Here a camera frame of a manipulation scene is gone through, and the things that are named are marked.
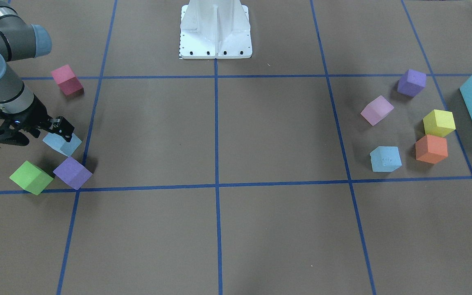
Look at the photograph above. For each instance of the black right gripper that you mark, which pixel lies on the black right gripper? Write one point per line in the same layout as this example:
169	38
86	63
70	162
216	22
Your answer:
38	113

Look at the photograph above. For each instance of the light blue block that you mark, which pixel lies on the light blue block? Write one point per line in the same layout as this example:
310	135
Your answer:
385	159
57	143

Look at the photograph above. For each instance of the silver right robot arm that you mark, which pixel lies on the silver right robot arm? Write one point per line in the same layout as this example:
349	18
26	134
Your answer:
18	41

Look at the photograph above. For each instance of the green block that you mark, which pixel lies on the green block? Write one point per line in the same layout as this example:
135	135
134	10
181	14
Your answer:
31	178

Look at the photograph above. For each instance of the purple block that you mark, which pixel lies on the purple block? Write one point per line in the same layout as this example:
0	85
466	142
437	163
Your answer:
412	83
73	173

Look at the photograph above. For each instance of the light pink block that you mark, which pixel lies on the light pink block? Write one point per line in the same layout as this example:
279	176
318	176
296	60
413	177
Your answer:
377	110

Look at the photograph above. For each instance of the orange block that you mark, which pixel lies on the orange block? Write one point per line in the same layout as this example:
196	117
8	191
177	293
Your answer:
431	149

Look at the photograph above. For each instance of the yellow block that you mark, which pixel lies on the yellow block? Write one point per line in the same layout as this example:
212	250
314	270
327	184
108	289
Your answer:
439	123

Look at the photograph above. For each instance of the pink block near pedestal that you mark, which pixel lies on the pink block near pedestal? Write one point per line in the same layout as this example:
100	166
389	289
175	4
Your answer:
67	80

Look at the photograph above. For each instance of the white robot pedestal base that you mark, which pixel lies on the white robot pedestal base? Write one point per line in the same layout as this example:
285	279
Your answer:
215	29

